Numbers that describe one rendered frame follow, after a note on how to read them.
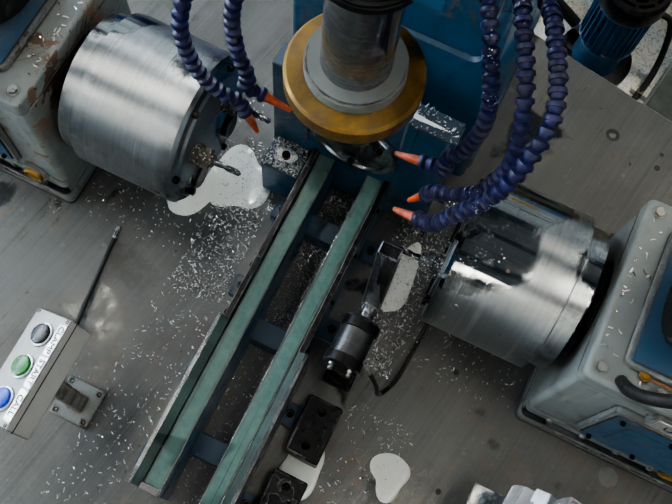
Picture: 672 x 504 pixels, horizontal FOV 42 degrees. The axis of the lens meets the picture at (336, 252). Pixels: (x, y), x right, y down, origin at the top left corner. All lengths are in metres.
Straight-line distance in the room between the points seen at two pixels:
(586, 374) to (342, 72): 0.51
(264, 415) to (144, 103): 0.50
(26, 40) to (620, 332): 0.93
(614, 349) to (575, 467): 0.38
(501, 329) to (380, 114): 0.37
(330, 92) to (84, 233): 0.69
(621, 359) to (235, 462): 0.59
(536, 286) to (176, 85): 0.58
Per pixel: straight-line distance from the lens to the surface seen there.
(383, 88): 1.06
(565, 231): 1.25
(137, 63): 1.31
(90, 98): 1.32
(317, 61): 1.08
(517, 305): 1.22
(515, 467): 1.53
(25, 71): 1.35
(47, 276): 1.60
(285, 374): 1.38
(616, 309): 1.24
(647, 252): 1.28
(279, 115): 1.46
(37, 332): 1.29
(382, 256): 1.09
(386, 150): 1.36
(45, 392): 1.28
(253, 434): 1.37
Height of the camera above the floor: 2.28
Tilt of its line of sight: 71 degrees down
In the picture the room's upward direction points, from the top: 10 degrees clockwise
